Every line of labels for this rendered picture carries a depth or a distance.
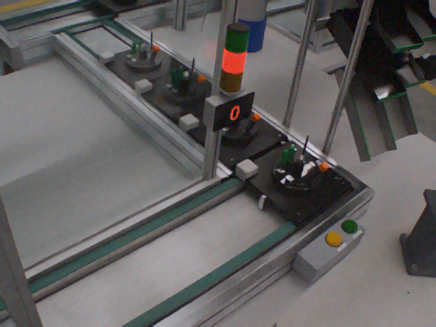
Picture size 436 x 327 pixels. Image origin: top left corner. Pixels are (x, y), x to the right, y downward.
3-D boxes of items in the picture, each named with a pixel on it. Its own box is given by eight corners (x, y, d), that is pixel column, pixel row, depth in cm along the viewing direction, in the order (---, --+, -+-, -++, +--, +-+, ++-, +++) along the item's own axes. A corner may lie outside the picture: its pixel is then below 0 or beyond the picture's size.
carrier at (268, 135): (287, 142, 147) (295, 108, 139) (230, 171, 134) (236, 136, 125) (234, 103, 160) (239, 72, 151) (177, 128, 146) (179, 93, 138)
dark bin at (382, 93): (402, 96, 131) (417, 82, 125) (374, 104, 125) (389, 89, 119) (354, 22, 139) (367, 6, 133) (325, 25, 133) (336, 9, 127)
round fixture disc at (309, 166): (328, 181, 132) (331, 175, 131) (297, 202, 124) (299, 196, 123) (293, 154, 139) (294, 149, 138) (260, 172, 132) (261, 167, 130)
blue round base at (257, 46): (268, 48, 214) (274, 19, 204) (244, 56, 206) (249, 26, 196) (245, 35, 222) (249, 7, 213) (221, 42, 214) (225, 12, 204)
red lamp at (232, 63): (248, 70, 106) (251, 50, 102) (232, 75, 103) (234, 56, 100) (233, 61, 108) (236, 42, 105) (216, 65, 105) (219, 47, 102)
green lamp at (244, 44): (251, 50, 102) (254, 31, 99) (234, 56, 100) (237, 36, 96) (236, 41, 105) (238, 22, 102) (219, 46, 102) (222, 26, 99)
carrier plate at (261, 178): (349, 188, 134) (352, 183, 132) (297, 226, 120) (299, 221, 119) (290, 144, 146) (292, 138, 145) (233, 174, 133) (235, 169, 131)
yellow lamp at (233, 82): (245, 89, 109) (248, 70, 106) (229, 94, 106) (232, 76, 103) (230, 79, 111) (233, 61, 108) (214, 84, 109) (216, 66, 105)
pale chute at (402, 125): (408, 135, 152) (418, 133, 148) (385, 145, 146) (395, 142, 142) (385, 55, 151) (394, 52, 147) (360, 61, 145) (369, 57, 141)
